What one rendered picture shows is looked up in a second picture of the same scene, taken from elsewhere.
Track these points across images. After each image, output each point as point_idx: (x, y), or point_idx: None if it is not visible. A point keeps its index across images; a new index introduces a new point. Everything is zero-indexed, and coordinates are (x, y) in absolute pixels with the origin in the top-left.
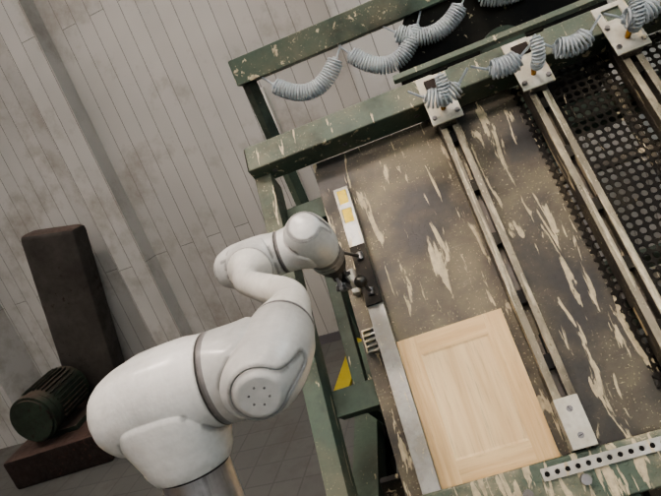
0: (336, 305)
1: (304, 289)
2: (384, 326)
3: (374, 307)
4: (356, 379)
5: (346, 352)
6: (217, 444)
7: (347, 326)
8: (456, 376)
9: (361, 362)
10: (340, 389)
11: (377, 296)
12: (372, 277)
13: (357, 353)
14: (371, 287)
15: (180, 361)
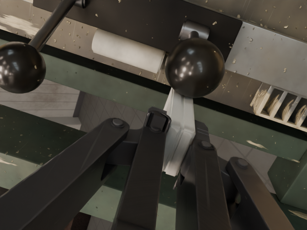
0: (142, 102)
1: None
2: (300, 61)
3: (236, 52)
4: (294, 153)
5: (238, 140)
6: None
7: (195, 109)
8: None
9: (271, 125)
10: (290, 188)
11: (221, 27)
12: (158, 1)
13: (256, 125)
14: (189, 26)
15: None
